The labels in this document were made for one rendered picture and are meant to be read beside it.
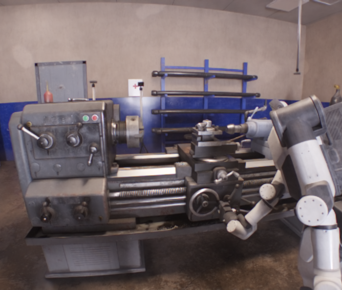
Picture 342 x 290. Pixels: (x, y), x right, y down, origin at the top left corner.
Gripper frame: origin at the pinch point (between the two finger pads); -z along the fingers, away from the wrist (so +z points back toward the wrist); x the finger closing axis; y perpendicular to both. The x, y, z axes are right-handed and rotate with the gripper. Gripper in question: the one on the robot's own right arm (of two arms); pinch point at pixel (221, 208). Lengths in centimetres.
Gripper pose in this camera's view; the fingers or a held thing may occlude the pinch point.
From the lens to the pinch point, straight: 132.1
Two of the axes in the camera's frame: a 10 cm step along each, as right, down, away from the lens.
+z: 1.8, 2.4, -9.5
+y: -9.8, -0.7, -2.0
